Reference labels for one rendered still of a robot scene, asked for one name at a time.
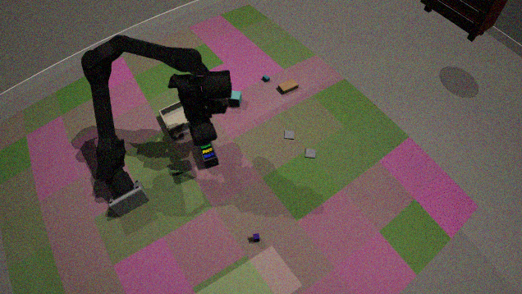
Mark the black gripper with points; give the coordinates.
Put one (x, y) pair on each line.
(201, 128)

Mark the teal cube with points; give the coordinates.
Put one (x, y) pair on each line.
(235, 99)

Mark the green fuse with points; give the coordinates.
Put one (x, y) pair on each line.
(205, 147)

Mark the orange flat block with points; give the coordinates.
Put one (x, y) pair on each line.
(288, 86)

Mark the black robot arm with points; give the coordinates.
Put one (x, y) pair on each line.
(97, 67)

